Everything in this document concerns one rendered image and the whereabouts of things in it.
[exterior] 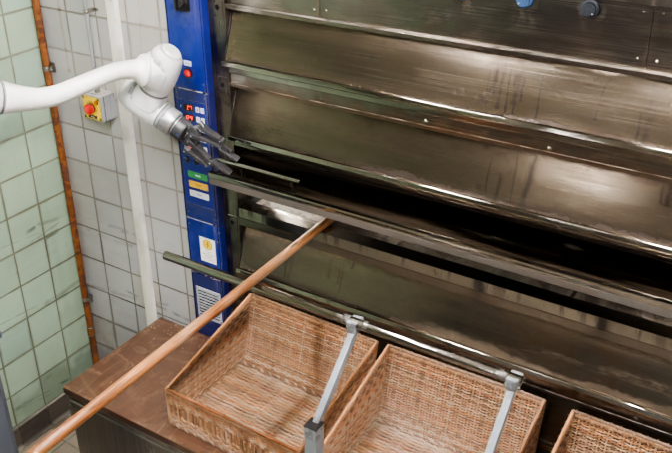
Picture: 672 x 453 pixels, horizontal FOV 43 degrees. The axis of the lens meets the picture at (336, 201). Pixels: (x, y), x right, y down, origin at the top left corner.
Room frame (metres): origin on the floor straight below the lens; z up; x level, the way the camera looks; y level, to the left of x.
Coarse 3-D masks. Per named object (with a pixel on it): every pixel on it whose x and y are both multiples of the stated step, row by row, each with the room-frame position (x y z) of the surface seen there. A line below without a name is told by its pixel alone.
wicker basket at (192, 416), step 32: (256, 320) 2.60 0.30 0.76; (288, 320) 2.53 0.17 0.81; (320, 320) 2.47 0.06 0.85; (224, 352) 2.50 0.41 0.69; (256, 352) 2.56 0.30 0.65; (320, 352) 2.43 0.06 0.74; (352, 352) 2.37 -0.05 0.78; (192, 384) 2.35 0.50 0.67; (224, 384) 2.45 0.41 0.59; (256, 384) 2.45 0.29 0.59; (288, 384) 2.45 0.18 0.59; (320, 384) 2.40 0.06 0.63; (352, 384) 2.21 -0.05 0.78; (192, 416) 2.19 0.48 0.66; (224, 416) 2.12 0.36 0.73; (256, 416) 2.28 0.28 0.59; (288, 416) 2.28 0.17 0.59; (224, 448) 2.12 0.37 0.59; (256, 448) 2.12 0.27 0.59; (288, 448) 1.97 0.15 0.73
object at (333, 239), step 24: (240, 216) 2.69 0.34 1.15; (264, 216) 2.63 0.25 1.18; (288, 216) 2.62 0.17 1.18; (336, 240) 2.47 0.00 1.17; (360, 240) 2.45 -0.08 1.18; (408, 264) 2.33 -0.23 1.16; (432, 264) 2.30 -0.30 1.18; (456, 264) 2.29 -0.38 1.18; (480, 288) 2.20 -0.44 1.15; (504, 288) 2.16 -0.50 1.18; (528, 288) 2.15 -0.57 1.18; (552, 312) 2.08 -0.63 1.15; (576, 312) 2.04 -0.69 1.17; (600, 312) 2.03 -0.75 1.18; (624, 336) 1.96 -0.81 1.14; (648, 336) 1.93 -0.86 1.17
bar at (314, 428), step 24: (192, 264) 2.32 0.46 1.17; (264, 288) 2.18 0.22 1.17; (312, 312) 2.08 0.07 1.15; (336, 312) 2.05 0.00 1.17; (384, 336) 1.95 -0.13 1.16; (408, 336) 1.93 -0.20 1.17; (456, 360) 1.83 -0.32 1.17; (336, 384) 1.91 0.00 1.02; (504, 384) 1.75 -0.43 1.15; (504, 408) 1.71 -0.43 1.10; (312, 432) 1.81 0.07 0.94
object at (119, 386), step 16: (320, 224) 2.51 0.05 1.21; (304, 240) 2.41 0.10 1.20; (288, 256) 2.33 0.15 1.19; (256, 272) 2.21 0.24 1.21; (240, 288) 2.13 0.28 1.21; (224, 304) 2.05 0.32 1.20; (208, 320) 1.99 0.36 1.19; (176, 336) 1.89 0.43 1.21; (160, 352) 1.83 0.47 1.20; (144, 368) 1.77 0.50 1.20; (112, 384) 1.70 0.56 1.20; (128, 384) 1.71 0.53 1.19; (96, 400) 1.64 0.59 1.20; (80, 416) 1.58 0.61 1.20; (64, 432) 1.54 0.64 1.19; (32, 448) 1.48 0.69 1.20; (48, 448) 1.49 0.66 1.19
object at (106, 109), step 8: (88, 96) 2.96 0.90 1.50; (96, 96) 2.94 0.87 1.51; (104, 96) 2.95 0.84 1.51; (112, 96) 2.98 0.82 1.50; (104, 104) 2.94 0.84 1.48; (112, 104) 2.98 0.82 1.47; (96, 112) 2.94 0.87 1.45; (104, 112) 2.94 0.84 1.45; (112, 112) 2.97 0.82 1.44; (96, 120) 2.95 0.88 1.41; (104, 120) 2.93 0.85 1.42
